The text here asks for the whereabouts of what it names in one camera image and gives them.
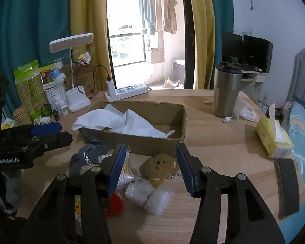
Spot stack of paper cups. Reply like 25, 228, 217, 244
13, 106, 28, 121

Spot cotton swab pack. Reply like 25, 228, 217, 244
99, 150, 135, 189

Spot black charging cable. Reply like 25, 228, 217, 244
75, 58, 111, 97

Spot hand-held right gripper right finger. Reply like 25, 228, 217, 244
176, 142, 286, 244

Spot white charger plug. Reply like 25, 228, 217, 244
106, 77, 116, 97

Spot red plush keychain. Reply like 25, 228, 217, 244
104, 193, 124, 217

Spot black television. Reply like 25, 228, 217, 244
243, 34, 273, 73

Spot cartoon print tissue pack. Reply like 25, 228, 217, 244
74, 195, 82, 234

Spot steel travel tumbler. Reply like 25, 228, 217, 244
213, 62, 243, 118

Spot red label jar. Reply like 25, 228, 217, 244
39, 66, 59, 84

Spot green snack bag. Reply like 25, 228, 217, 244
14, 60, 50, 122

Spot cardboard box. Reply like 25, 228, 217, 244
77, 100, 188, 157

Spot small plush figures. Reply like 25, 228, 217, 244
77, 52, 92, 63

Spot brown plush toy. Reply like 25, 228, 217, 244
140, 153, 180, 187

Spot clear plastic bag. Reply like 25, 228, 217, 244
234, 97, 260, 121

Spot leaning cardboard sheet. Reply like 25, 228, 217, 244
146, 33, 166, 64

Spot white desk lamp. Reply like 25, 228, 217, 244
49, 33, 94, 112

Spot clear bubble wrap packet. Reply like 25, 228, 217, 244
124, 180, 175, 215

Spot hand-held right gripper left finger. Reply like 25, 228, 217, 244
16, 143, 127, 244

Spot grey bed headboard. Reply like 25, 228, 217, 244
286, 46, 305, 117

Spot hanging teal shirt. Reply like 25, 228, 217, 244
138, 0, 157, 35

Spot dotted grey sock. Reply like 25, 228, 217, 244
80, 130, 103, 145

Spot cardboard scraps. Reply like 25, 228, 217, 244
163, 77, 185, 89

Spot white perforated basket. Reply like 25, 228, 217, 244
44, 85, 66, 110

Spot plain grey sock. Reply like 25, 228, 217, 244
70, 144, 112, 176

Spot white balcony appliance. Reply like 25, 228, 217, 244
171, 59, 186, 85

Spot crumpled white wrapper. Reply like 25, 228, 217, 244
32, 115, 52, 125

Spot yellow tissue pack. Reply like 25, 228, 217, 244
256, 103, 294, 158

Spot hanging beige shirt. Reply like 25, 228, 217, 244
152, 0, 171, 32

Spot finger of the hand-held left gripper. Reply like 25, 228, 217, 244
28, 132, 73, 150
1, 122, 62, 143

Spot white power strip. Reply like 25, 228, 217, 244
105, 83, 148, 102

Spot brown cardboard carton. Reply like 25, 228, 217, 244
58, 58, 102, 94

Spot blue and white wrapper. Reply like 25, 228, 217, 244
49, 69, 66, 84

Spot white cloth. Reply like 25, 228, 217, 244
71, 104, 175, 139

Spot yellow sticker packet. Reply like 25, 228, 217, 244
1, 118, 18, 130

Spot yellow curtain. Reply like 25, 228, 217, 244
70, 0, 115, 92
187, 0, 216, 90

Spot black monitor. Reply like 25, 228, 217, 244
222, 30, 244, 64

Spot hanging brown shirt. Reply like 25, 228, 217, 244
163, 0, 178, 34

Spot teal curtain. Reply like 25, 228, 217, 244
208, 0, 234, 89
0, 0, 78, 117

